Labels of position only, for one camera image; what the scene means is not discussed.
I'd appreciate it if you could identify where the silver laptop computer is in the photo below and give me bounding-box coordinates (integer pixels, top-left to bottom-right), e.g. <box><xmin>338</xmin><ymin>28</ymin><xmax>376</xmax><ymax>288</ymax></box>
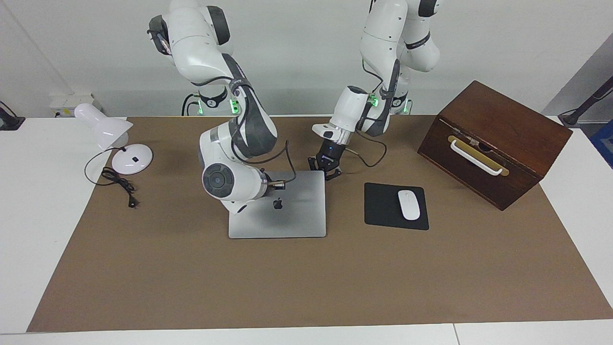
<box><xmin>228</xmin><ymin>170</ymin><xmax>327</xmax><ymax>239</ymax></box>

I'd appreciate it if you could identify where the black mouse pad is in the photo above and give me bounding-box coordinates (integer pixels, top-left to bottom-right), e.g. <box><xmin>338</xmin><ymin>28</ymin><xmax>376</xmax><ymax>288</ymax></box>
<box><xmin>364</xmin><ymin>182</ymin><xmax>430</xmax><ymax>231</ymax></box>

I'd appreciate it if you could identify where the white computer mouse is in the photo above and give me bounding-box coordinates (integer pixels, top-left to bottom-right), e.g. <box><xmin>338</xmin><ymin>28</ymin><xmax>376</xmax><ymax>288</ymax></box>
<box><xmin>398</xmin><ymin>190</ymin><xmax>421</xmax><ymax>221</ymax></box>

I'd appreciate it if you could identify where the brown table mat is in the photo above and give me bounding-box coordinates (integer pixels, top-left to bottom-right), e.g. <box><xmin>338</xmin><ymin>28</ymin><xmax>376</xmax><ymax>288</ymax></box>
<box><xmin>26</xmin><ymin>115</ymin><xmax>613</xmax><ymax>333</ymax></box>

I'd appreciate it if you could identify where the brown wooden box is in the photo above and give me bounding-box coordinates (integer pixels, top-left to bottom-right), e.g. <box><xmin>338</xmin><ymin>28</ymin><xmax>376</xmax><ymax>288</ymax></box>
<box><xmin>418</xmin><ymin>80</ymin><xmax>573</xmax><ymax>211</ymax></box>

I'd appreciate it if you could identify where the white desk lamp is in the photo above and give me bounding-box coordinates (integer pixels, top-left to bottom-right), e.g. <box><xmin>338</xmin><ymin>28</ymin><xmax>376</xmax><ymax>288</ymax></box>
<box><xmin>74</xmin><ymin>103</ymin><xmax>154</xmax><ymax>175</ymax></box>

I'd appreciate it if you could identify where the black tripod stand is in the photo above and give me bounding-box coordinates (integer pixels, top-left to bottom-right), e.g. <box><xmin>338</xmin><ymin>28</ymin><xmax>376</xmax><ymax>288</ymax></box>
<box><xmin>558</xmin><ymin>74</ymin><xmax>613</xmax><ymax>127</ymax></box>

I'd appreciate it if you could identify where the blue floor object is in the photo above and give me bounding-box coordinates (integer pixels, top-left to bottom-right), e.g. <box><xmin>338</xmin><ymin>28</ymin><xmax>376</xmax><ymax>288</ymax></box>
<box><xmin>589</xmin><ymin>120</ymin><xmax>613</xmax><ymax>169</ymax></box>

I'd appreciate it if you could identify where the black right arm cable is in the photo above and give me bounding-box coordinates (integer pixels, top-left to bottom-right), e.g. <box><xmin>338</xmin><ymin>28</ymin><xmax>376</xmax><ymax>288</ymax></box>
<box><xmin>192</xmin><ymin>76</ymin><xmax>297</xmax><ymax>192</ymax></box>

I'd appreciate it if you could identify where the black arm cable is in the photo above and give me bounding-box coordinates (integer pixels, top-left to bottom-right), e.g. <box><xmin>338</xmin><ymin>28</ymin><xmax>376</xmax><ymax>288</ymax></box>
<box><xmin>192</xmin><ymin>76</ymin><xmax>297</xmax><ymax>192</ymax></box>
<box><xmin>346</xmin><ymin>128</ymin><xmax>388</xmax><ymax>168</ymax></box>

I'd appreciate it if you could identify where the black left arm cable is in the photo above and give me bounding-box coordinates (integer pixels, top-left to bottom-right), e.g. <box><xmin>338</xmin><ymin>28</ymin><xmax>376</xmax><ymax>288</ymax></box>
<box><xmin>346</xmin><ymin>128</ymin><xmax>388</xmax><ymax>168</ymax></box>

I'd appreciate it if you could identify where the white box handle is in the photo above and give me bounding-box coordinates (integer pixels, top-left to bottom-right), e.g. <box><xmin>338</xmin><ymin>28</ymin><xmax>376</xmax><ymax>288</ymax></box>
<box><xmin>450</xmin><ymin>140</ymin><xmax>503</xmax><ymax>175</ymax></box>

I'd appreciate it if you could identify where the gold handle plate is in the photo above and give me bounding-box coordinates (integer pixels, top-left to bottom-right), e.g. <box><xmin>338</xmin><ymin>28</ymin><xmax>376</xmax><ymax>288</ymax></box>
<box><xmin>448</xmin><ymin>136</ymin><xmax>510</xmax><ymax>177</ymax></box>

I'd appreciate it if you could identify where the black lamp power cable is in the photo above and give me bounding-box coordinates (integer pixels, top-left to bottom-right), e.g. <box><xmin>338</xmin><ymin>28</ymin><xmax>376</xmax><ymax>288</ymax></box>
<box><xmin>85</xmin><ymin>146</ymin><xmax>139</xmax><ymax>209</ymax></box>

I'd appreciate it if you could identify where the white wall socket box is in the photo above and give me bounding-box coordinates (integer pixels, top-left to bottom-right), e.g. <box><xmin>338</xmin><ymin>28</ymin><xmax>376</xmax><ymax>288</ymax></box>
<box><xmin>50</xmin><ymin>93</ymin><xmax>94</xmax><ymax>118</ymax></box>

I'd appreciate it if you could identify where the black clamp mount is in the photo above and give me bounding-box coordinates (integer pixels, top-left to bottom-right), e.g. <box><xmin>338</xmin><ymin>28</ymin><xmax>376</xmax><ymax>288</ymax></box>
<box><xmin>0</xmin><ymin>101</ymin><xmax>25</xmax><ymax>131</ymax></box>

